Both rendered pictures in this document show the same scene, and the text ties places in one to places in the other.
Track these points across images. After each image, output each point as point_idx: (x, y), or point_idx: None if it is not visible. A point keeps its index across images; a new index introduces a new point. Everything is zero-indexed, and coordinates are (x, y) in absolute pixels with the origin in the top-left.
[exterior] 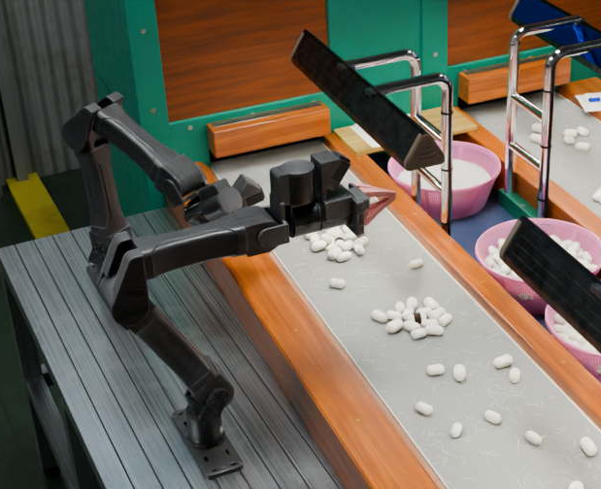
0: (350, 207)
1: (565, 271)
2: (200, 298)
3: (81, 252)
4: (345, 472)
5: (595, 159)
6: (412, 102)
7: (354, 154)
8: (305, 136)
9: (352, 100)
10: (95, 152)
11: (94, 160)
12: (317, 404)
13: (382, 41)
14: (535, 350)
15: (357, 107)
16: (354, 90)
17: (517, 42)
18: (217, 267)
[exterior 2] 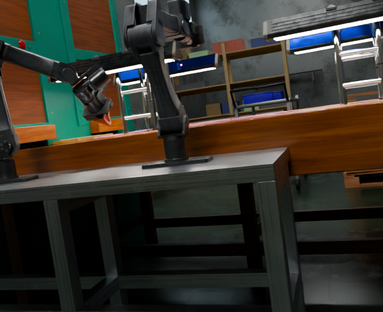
0: (197, 29)
1: (306, 15)
2: (70, 171)
3: None
4: (263, 137)
5: None
6: (119, 84)
7: (76, 140)
8: (47, 137)
9: (114, 60)
10: None
11: None
12: (223, 124)
13: (61, 101)
14: (257, 117)
15: (120, 60)
16: (112, 57)
17: (142, 67)
18: (71, 155)
